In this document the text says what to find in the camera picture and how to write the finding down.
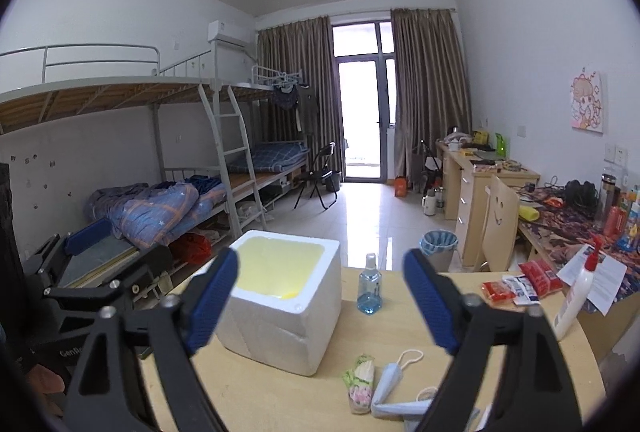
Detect blue folded mattress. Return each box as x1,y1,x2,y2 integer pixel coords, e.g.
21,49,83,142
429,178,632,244
224,141,309,173

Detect blue spray bottle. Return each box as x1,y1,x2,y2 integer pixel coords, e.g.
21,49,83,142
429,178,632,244
356,253,382,315

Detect wooden desk with drawers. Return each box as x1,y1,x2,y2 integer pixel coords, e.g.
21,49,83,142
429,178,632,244
437,142,540,269

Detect black folding chair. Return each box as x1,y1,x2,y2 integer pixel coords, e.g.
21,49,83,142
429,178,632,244
294,142,340,210

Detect brown curtain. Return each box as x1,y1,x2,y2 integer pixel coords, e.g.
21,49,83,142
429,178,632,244
257,16,345,172
390,9,472,179

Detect person's hand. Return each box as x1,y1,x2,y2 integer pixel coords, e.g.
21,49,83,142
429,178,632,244
25,365,65,416

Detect light blue face mask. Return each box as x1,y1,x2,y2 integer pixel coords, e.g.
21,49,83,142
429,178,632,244
370,348,438,432

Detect left brown curtain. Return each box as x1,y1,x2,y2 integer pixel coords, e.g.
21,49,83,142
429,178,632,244
257,16,345,172

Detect red snack packet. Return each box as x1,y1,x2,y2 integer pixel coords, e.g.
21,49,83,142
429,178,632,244
480,281,516,303

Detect cartoon wall picture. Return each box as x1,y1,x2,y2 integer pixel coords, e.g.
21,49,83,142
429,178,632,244
570,70,604,133

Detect orange bag on floor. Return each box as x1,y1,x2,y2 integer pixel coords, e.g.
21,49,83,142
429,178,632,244
394,177,408,198

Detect metal bunk bed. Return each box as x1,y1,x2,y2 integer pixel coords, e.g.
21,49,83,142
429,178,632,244
0,42,312,293

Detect white air conditioner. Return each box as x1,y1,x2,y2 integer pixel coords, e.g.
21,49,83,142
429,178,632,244
207,21,255,47

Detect glass balcony door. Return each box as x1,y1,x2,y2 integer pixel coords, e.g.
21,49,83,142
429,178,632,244
333,21,397,183

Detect dark thermos bottle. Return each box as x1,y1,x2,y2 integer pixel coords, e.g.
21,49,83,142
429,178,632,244
593,167,617,232

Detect floral folded cloth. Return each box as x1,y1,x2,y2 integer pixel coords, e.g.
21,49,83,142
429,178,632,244
343,354,375,415

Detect blue trash bin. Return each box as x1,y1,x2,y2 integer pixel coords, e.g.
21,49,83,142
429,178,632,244
419,230,459,272

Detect white lotion pump bottle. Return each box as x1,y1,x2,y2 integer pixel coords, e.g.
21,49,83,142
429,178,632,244
553,236,603,341

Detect blue plaid quilt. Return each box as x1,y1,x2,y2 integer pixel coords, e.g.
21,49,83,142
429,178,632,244
84,175,227,249

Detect right brown curtain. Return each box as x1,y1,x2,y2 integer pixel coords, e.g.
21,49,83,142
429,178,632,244
390,9,472,179

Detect round wooden table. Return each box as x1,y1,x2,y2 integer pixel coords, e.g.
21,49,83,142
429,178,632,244
140,267,605,431

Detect white kettle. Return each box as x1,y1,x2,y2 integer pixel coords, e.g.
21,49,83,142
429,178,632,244
421,189,437,217

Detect white foam box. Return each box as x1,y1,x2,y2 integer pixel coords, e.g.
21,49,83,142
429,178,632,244
216,231,342,377

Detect black headphones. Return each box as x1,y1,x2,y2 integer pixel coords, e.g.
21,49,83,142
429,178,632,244
563,180,598,213

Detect white paper sheet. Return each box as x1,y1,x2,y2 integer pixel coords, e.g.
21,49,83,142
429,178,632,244
558,244,627,316

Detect red pouch package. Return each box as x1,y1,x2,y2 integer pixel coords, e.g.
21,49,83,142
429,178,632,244
520,258,563,299

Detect green bag on desk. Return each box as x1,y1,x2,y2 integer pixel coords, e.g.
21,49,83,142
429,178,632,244
495,132,508,159

